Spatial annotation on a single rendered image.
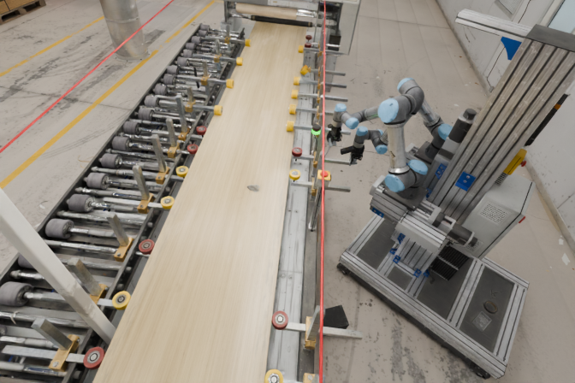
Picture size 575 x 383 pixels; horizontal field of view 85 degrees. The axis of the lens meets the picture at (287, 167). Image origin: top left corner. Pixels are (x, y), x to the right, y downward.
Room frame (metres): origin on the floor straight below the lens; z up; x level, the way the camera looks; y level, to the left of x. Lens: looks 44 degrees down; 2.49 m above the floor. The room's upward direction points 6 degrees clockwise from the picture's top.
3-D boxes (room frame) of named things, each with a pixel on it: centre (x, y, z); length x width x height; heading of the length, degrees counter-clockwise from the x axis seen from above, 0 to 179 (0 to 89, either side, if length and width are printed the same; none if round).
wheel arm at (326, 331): (0.59, -0.24, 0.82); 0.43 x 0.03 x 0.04; 89
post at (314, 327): (0.55, -0.20, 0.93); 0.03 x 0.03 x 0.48; 89
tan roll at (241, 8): (4.41, 0.30, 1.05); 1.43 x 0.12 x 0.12; 89
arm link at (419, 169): (1.41, -0.76, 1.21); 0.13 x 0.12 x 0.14; 127
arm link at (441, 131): (1.82, -1.06, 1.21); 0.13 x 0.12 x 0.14; 12
